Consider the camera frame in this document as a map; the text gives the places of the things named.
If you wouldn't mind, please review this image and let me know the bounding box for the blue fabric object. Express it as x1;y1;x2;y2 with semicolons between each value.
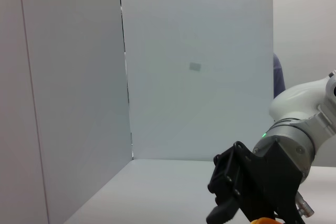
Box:
272;52;286;99

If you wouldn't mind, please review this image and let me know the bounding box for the beige food bag orange trim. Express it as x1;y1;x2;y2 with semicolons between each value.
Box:
251;217;277;224

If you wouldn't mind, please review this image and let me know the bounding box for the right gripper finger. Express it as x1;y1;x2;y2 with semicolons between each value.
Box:
206;144;240;224

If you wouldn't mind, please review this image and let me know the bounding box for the cable with metal plug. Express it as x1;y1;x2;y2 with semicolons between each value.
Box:
296;191;316;218

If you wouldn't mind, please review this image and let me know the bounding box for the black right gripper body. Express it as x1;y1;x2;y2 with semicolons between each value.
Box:
230;140;306;224

